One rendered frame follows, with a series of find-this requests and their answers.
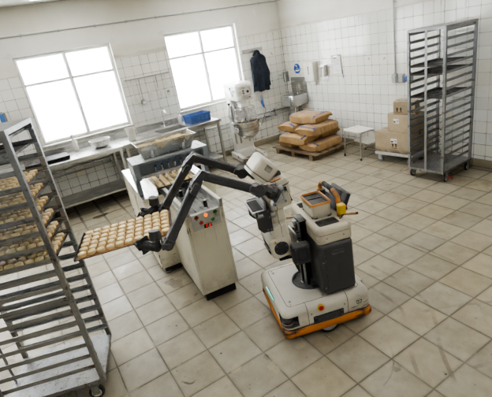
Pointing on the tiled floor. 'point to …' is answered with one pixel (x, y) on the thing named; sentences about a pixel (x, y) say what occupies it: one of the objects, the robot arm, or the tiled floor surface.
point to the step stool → (360, 137)
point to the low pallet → (310, 151)
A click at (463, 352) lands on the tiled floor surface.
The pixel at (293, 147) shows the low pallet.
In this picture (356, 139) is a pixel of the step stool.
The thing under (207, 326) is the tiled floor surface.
